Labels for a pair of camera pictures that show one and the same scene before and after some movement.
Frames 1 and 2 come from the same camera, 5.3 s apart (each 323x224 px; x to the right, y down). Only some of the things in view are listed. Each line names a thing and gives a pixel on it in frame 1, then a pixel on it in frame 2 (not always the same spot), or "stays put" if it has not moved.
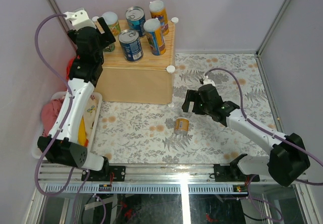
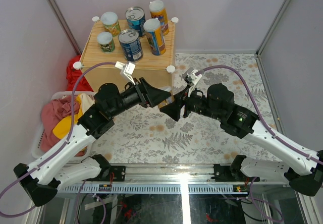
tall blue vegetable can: [152, 28] stays put
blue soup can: [136, 17] stays put
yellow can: [181, 126] to [167, 101]
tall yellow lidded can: [157, 10] stays put
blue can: [130, 45] stays put
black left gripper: [106, 35] to [152, 96]
